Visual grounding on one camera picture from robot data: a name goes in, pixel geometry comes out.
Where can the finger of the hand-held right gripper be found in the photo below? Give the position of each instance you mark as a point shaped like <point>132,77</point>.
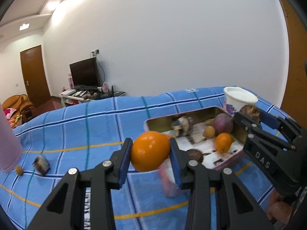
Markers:
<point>271,120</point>
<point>247,123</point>

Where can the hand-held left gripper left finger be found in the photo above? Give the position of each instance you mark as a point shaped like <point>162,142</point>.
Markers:
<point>123,163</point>

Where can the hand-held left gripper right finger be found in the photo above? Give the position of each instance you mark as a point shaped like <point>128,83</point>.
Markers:
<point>176,170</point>

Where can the brown fuzzy object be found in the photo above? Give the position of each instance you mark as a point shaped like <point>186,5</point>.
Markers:
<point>250,110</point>

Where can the purple passion fruit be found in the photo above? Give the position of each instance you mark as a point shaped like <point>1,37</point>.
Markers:
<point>223,123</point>

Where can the large orange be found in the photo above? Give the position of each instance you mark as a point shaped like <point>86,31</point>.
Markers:
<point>150,151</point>

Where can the small round mandarin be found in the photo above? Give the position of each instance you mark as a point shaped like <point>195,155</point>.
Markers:
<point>209,132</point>

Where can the pink tin box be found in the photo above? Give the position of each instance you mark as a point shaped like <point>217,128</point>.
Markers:
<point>230,159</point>

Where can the person's right hand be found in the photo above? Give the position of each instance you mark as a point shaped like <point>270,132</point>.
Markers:
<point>280,210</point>

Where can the dark brown passion fruit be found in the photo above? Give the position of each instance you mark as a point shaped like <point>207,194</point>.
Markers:
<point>194,155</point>

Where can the white paper cup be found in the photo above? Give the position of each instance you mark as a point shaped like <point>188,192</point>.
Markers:
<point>239,98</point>

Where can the small oval orange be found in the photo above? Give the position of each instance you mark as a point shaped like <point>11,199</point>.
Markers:
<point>224,142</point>

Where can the printed paper sheet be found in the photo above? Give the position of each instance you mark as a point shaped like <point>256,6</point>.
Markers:
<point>203,146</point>

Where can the blue plaid blanket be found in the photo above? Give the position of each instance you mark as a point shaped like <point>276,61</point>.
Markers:
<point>96,124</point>

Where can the orange-brown wooden door panel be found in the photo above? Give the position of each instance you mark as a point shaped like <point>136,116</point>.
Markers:
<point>293,64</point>

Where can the black wifi router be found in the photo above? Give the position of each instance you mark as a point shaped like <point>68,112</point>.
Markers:
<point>109,91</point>

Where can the white tv stand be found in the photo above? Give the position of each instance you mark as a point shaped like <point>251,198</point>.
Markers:
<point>72,95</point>

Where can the pink tall box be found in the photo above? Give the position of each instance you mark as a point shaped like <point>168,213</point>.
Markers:
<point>71,81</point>

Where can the black television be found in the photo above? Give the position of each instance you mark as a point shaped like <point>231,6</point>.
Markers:
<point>84,73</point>

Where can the tiny yellow-orange fruit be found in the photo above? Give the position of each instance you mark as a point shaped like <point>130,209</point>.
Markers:
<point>19,170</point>

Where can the lilac cylindrical container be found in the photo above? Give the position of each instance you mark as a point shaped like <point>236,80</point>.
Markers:
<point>8,143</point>

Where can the tan leather armchair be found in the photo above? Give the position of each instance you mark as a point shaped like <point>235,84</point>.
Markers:
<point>21,103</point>

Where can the brown wooden door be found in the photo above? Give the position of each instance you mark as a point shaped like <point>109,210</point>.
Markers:
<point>34,76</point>

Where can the square ceiling light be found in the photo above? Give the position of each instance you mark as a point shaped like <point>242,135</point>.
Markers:
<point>24,26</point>

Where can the white wall socket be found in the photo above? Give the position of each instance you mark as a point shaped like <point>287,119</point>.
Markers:
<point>95,53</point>

